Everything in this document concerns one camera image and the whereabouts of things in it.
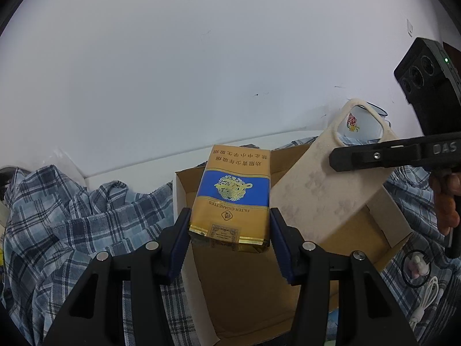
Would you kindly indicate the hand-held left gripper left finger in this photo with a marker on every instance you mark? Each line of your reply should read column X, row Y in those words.
column 180, row 241

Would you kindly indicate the dark blue plaid shirt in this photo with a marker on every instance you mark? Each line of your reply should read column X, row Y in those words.
column 72, row 230

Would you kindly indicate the white enamel mug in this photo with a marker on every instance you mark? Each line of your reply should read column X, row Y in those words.
column 362, row 131

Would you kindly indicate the gold and blue cigarette pack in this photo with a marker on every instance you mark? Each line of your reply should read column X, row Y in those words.
column 230, row 187

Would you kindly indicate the person's right hand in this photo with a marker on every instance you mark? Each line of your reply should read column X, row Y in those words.
column 446, row 202

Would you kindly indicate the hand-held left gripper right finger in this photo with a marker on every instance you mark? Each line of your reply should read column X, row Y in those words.
column 279, row 239

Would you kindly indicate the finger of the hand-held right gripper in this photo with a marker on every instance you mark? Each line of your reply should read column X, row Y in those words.
column 374, row 155

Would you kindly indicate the beige phone case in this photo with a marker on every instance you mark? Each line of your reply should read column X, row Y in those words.
column 306, row 187

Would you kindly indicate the clear wall hook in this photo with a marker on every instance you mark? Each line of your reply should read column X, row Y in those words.
column 409, row 29

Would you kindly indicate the cardboard box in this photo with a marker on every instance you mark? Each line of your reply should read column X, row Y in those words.
column 252, row 295

